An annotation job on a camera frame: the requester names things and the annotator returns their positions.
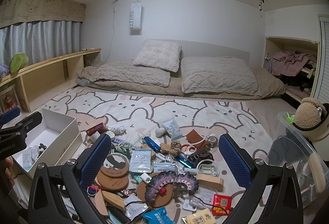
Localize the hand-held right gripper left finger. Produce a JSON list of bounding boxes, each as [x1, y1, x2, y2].
[[28, 133, 112, 224]]

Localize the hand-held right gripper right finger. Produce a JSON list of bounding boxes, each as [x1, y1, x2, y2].
[[218, 133, 304, 224]]

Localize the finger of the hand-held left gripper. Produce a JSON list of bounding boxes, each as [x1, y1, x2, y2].
[[0, 107, 21, 125], [15, 111, 43, 134]]

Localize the large white ring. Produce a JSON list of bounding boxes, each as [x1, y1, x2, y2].
[[101, 152, 131, 178]]

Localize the white cardboard box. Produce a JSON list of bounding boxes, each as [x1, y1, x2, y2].
[[12, 108, 84, 179]]

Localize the rounded wooden block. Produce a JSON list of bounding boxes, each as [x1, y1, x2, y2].
[[195, 174, 225, 191]]

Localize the round cork coaster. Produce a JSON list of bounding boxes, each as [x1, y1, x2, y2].
[[95, 189, 110, 217]]

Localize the clear plastic bin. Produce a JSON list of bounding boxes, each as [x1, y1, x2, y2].
[[267, 111, 329, 210]]

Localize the purple crochet piece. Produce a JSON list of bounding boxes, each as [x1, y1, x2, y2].
[[145, 171, 199, 207]]

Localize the person's left hand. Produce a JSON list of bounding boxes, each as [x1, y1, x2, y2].
[[5, 157, 15, 187]]

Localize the brown bear figurine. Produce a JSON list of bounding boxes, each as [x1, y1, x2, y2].
[[4, 94, 16, 111]]

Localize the white round holder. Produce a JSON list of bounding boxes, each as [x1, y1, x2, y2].
[[197, 158, 221, 177]]

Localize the small black white toy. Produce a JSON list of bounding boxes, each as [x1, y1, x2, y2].
[[33, 144, 47, 156]]

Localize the dark hair claw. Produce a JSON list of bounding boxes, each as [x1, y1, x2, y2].
[[190, 149, 214, 166]]

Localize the red box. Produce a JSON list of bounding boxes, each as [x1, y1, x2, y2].
[[86, 122, 106, 136]]

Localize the green plastic clips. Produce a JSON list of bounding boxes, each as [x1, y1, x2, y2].
[[119, 142, 134, 155]]

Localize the thin white bangle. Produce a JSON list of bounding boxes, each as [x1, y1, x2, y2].
[[186, 134, 207, 146]]

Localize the white knit scrunchie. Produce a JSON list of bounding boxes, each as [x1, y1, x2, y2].
[[107, 124, 127, 135]]

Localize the wooden wedge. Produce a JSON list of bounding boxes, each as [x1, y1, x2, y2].
[[101, 189, 126, 211]]

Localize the purple plush toy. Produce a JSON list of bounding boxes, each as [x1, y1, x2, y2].
[[0, 65, 12, 79]]

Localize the white mask packet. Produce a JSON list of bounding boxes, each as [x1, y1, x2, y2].
[[129, 149, 152, 174]]

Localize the teal tube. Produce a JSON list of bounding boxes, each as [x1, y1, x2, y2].
[[130, 172, 152, 185]]

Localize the red snack packet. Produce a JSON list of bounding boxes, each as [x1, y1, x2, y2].
[[212, 194, 233, 215]]

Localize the clear plastic packet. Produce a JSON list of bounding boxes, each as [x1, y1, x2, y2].
[[184, 185, 215, 211]]

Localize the brown leather pouch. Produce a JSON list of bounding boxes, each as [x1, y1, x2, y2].
[[185, 129, 209, 149]]

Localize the blue metallic bar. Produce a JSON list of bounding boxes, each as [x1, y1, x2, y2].
[[178, 154, 194, 168], [143, 137, 160, 153]]

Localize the wooden bedside shelf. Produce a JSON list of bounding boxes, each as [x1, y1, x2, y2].
[[0, 48, 102, 114]]

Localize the green plush toy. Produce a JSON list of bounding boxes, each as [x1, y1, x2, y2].
[[10, 53, 29, 73]]

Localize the white label packet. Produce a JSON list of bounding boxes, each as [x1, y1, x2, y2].
[[123, 194, 148, 219]]

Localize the yellow packet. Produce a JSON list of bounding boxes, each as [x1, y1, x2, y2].
[[181, 209, 215, 224]]

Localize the blue-label white sachet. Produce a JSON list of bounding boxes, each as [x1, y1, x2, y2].
[[162, 118, 182, 141]]

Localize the light blue mask packet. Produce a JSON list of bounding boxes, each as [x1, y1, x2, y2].
[[154, 162, 178, 173]]

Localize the bunny-print blanket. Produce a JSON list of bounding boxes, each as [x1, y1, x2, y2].
[[13, 88, 278, 224]]

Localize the blue snack packet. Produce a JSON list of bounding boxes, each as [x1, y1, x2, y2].
[[142, 207, 171, 224]]

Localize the grey curtain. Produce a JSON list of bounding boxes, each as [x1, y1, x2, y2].
[[0, 20, 83, 66]]

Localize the wooden stick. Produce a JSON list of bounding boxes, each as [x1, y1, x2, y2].
[[308, 153, 327, 194]]

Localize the beige quilted pillow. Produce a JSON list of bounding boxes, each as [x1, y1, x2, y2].
[[181, 56, 259, 96], [90, 61, 172, 88]]

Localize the fluffy beige plush toy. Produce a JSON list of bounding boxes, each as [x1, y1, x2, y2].
[[294, 97, 327, 129]]

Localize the white round tub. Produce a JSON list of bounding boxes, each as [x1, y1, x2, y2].
[[293, 103, 329, 147]]

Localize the cartoon-print beige valance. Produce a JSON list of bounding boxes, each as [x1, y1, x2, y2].
[[0, 0, 86, 29]]

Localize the grey headboard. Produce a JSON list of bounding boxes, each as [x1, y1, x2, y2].
[[145, 39, 251, 67]]

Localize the pile of clothes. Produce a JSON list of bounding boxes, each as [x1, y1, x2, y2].
[[266, 50, 318, 94]]

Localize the fluffy beige pillow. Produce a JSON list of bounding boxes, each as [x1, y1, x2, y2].
[[133, 39, 182, 73]]

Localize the white louvered door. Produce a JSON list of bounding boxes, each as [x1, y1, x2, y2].
[[311, 14, 329, 106]]

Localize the white hanging bag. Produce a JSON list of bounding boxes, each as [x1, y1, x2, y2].
[[129, 0, 142, 35]]

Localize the thin black cable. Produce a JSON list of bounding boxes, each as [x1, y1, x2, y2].
[[190, 193, 232, 214]]

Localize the rope knot ball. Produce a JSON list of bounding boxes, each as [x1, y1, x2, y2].
[[168, 140, 182, 156]]

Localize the wooden wall alcove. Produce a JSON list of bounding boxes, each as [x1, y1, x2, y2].
[[263, 36, 320, 106]]

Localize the white hanging cable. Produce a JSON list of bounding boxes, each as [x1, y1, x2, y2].
[[107, 0, 119, 62]]

